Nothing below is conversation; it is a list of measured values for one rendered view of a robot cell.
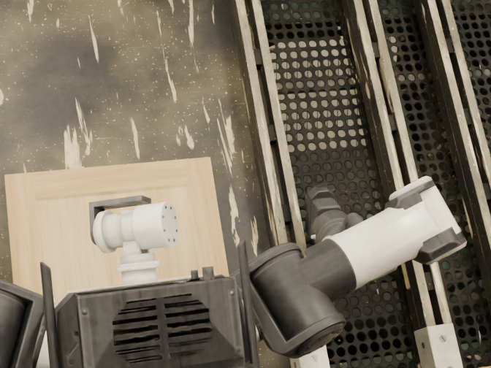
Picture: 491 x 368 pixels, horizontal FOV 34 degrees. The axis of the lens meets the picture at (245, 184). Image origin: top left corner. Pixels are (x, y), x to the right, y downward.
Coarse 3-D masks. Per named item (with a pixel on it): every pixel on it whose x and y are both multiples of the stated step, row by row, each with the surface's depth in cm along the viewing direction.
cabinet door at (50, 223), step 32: (192, 160) 177; (32, 192) 168; (64, 192) 169; (96, 192) 171; (128, 192) 172; (160, 192) 174; (192, 192) 175; (32, 224) 166; (64, 224) 167; (192, 224) 173; (32, 256) 164; (64, 256) 165; (96, 256) 167; (160, 256) 169; (192, 256) 171; (224, 256) 172; (32, 288) 162; (64, 288) 163
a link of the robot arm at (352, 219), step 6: (348, 216) 158; (354, 216) 158; (336, 222) 160; (342, 222) 160; (348, 222) 158; (354, 222) 156; (360, 222) 156; (324, 228) 160; (330, 228) 159; (336, 228) 158; (342, 228) 158; (348, 228) 157; (324, 234) 159; (330, 234) 158; (318, 240) 161
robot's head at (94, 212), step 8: (104, 200) 120; (112, 200) 120; (120, 200) 120; (128, 200) 119; (136, 200) 119; (144, 200) 119; (96, 208) 122; (104, 208) 123; (112, 208) 123; (96, 216) 120; (96, 224) 119; (96, 232) 118; (96, 240) 119
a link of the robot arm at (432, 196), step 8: (424, 192) 130; (432, 192) 131; (424, 200) 130; (432, 200) 130; (440, 200) 131; (432, 208) 130; (440, 208) 130; (448, 208) 132; (440, 216) 130; (448, 216) 131; (440, 224) 129; (448, 224) 130; (456, 224) 131; (456, 232) 130
